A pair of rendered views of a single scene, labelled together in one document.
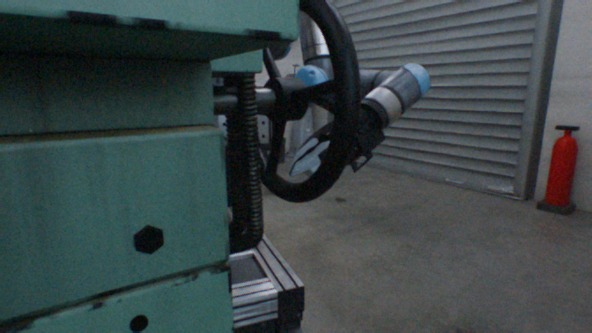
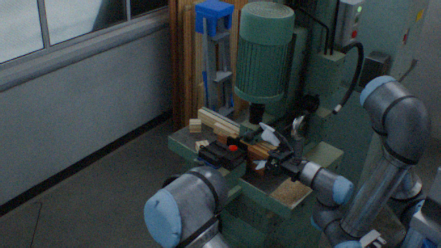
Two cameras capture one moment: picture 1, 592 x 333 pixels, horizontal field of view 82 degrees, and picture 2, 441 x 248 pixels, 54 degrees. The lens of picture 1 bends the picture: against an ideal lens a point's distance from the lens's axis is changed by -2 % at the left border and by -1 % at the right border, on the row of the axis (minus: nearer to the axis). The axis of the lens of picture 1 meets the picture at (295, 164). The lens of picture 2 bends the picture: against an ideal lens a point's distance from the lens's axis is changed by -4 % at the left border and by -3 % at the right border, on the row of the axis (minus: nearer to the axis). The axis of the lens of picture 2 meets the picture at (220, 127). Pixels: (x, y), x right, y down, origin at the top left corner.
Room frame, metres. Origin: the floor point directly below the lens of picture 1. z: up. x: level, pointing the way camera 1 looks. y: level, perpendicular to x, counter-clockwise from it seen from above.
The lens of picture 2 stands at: (1.60, -0.26, 1.93)
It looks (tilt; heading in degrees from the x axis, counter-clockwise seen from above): 33 degrees down; 162
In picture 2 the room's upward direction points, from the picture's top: 4 degrees clockwise
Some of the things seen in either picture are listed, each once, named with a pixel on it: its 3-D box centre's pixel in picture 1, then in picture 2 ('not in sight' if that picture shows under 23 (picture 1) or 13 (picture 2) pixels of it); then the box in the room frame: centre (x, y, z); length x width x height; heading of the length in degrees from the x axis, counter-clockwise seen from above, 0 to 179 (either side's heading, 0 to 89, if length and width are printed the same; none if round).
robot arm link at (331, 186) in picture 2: not in sight; (332, 187); (0.75, 0.38, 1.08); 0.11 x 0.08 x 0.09; 33
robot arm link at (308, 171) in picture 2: not in sight; (310, 174); (0.69, 0.34, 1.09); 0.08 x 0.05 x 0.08; 123
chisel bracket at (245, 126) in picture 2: not in sight; (257, 129); (0.29, 0.32, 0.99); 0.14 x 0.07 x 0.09; 123
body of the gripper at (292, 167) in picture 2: not in sight; (287, 163); (0.63, 0.28, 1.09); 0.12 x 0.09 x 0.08; 33
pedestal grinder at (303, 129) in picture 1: (303, 112); not in sight; (4.35, -0.09, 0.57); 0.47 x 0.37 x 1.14; 127
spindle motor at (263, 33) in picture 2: not in sight; (263, 52); (0.30, 0.30, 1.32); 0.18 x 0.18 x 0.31
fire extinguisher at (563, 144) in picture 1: (562, 168); not in sight; (2.32, -1.86, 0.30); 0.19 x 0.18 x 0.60; 127
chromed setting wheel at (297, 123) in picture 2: not in sight; (300, 125); (0.33, 0.48, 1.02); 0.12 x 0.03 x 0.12; 123
